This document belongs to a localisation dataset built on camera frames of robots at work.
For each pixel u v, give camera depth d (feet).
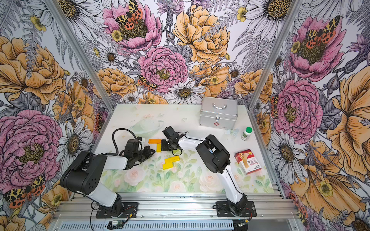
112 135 2.56
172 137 2.60
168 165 2.93
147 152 2.79
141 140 2.98
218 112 3.27
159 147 3.23
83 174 1.55
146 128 3.58
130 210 2.43
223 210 2.40
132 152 2.49
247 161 2.86
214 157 1.81
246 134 3.17
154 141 3.32
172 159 3.00
